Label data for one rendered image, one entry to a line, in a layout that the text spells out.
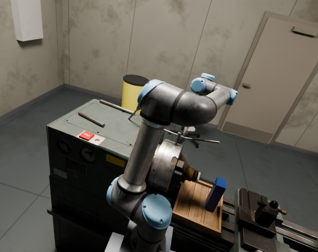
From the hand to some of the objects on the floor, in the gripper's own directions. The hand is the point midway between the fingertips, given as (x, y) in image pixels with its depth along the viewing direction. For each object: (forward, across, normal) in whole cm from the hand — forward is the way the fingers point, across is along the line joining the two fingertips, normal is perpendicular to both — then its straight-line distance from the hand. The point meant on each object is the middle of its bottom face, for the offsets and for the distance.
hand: (185, 132), depth 123 cm
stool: (+95, +229, +24) cm, 249 cm away
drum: (+93, +233, +136) cm, 285 cm away
